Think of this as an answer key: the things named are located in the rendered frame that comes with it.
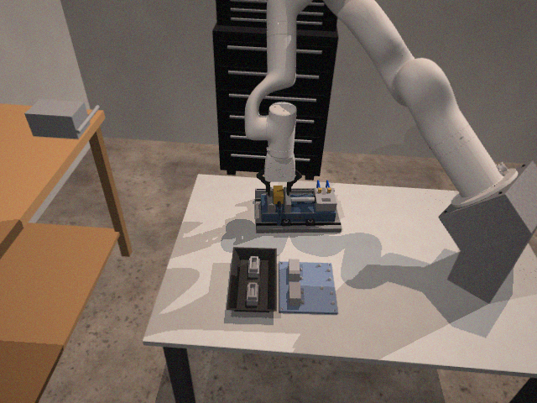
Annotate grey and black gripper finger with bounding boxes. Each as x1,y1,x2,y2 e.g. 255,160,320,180
257,168,270,196
286,169,302,196

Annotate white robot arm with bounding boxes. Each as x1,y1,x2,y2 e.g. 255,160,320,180
245,0,518,207

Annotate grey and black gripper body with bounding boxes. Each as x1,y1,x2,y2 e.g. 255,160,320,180
264,152,295,182

